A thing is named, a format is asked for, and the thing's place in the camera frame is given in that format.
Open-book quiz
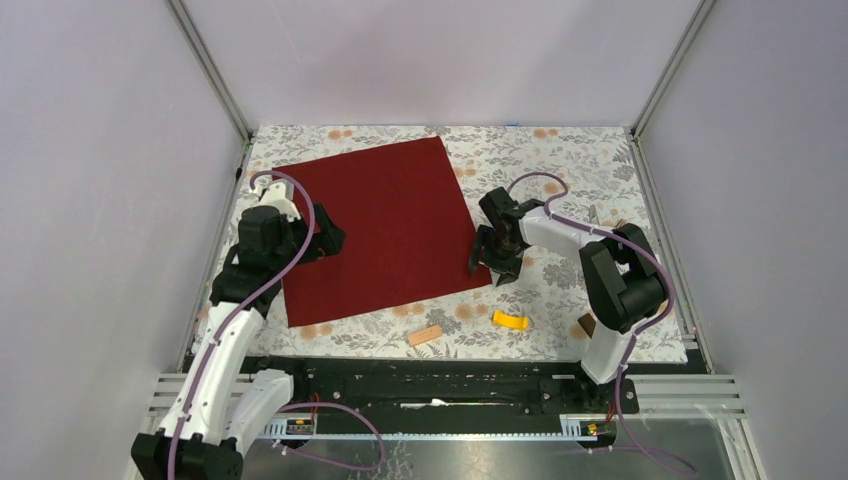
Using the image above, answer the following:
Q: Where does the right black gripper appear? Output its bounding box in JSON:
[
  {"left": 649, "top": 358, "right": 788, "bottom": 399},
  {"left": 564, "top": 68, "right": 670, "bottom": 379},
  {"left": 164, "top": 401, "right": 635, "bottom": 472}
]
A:
[{"left": 467, "top": 224, "right": 525, "bottom": 287}]

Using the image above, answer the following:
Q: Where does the dark red cloth napkin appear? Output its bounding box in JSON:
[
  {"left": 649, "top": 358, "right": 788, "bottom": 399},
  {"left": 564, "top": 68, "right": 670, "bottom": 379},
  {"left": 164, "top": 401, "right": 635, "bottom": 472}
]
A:
[{"left": 281, "top": 137, "right": 491, "bottom": 327}]

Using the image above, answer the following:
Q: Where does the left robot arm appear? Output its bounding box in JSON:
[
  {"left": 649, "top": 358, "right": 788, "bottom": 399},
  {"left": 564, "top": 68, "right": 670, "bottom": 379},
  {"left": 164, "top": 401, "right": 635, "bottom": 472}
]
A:
[{"left": 131, "top": 200, "right": 345, "bottom": 479}]

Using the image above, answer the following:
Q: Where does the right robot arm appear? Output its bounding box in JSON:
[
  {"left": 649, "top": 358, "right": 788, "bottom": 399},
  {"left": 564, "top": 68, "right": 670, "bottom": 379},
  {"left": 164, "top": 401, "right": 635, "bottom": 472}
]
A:
[{"left": 469, "top": 187, "right": 676, "bottom": 412}]

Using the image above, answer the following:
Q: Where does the yellow block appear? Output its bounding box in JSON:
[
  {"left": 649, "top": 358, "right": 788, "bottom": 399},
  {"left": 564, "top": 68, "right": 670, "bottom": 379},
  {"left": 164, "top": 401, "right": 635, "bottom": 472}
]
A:
[{"left": 492, "top": 311, "right": 529, "bottom": 331}]

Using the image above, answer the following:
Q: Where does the silver table knife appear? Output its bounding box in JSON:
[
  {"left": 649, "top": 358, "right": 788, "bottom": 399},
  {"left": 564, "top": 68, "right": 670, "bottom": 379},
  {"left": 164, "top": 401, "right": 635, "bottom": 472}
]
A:
[{"left": 588, "top": 205, "right": 602, "bottom": 228}]

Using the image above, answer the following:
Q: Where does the floral patterned table mat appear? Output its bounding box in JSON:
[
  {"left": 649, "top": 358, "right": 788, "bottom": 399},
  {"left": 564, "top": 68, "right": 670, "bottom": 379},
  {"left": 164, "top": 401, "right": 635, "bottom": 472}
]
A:
[{"left": 246, "top": 125, "right": 651, "bottom": 361}]

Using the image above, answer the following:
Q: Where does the dark brown block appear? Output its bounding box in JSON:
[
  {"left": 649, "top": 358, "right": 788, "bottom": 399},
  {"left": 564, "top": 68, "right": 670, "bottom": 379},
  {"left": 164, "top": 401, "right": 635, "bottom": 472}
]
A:
[{"left": 572, "top": 313, "right": 596, "bottom": 339}]

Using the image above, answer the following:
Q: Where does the light wooden block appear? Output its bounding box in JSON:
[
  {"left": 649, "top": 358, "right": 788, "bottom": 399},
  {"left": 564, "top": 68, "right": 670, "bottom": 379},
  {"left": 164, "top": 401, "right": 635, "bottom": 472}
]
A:
[{"left": 407, "top": 325, "right": 443, "bottom": 347}]

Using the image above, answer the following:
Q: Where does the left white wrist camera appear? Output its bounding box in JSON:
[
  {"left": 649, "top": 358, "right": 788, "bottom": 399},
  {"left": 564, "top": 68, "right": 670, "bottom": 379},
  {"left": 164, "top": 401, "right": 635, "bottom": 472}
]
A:
[{"left": 258, "top": 180, "right": 301, "bottom": 222}]

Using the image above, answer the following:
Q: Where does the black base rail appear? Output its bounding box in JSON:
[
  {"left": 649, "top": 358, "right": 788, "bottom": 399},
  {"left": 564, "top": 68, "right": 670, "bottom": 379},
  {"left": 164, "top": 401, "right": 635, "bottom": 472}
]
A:
[{"left": 236, "top": 356, "right": 640, "bottom": 435}]

